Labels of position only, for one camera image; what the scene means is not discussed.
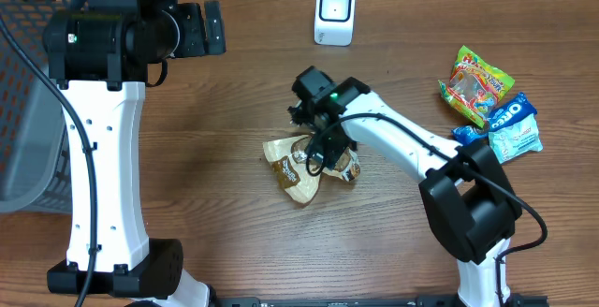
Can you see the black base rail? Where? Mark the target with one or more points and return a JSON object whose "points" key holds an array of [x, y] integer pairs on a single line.
{"points": [[516, 300]]}

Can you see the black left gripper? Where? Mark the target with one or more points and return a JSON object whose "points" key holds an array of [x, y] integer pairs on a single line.
{"points": [[191, 16]]}

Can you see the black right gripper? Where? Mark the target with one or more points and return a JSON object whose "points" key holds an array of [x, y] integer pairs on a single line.
{"points": [[320, 149]]}

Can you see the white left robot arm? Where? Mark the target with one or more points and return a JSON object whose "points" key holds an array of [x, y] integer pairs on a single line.
{"points": [[99, 52]]}

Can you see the green Haribo candy bag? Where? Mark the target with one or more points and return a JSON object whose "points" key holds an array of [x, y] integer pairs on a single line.
{"points": [[475, 87]]}

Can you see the blue Oreo pack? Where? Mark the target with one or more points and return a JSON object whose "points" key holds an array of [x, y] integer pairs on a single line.
{"points": [[511, 112]]}

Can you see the white barcode scanner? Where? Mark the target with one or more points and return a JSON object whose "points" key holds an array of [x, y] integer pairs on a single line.
{"points": [[334, 22]]}

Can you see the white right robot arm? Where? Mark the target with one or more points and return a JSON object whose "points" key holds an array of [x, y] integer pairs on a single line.
{"points": [[470, 205]]}

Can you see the light teal snack bar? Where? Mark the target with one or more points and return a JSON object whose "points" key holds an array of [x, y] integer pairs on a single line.
{"points": [[517, 139]]}

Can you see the beige cookie bag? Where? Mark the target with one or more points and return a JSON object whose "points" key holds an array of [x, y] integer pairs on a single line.
{"points": [[287, 159]]}

